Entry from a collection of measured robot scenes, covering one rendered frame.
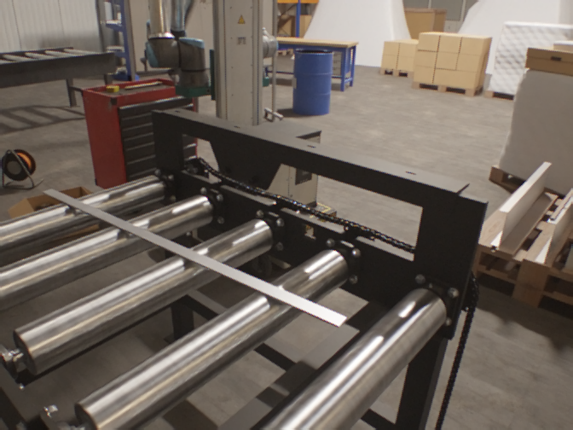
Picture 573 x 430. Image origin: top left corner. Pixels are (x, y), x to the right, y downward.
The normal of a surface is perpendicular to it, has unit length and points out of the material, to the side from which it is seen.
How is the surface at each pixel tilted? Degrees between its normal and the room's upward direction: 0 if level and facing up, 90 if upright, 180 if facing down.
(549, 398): 0
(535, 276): 90
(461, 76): 90
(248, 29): 90
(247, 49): 90
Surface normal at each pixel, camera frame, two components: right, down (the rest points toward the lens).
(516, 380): 0.02, -0.89
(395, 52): -0.64, 0.33
